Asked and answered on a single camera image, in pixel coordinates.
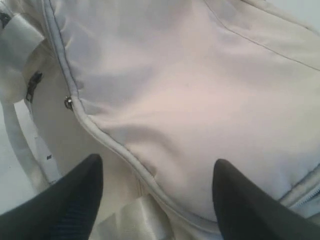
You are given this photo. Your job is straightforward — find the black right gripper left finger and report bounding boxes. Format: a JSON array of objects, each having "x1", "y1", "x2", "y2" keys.
[{"x1": 0, "y1": 154, "x2": 104, "y2": 240}]

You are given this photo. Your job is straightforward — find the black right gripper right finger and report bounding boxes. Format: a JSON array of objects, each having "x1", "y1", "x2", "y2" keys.
[{"x1": 212, "y1": 159, "x2": 320, "y2": 240}]

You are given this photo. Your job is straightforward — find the beige duffel bag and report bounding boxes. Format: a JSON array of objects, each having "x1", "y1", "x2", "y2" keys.
[{"x1": 0, "y1": 0, "x2": 320, "y2": 240}]

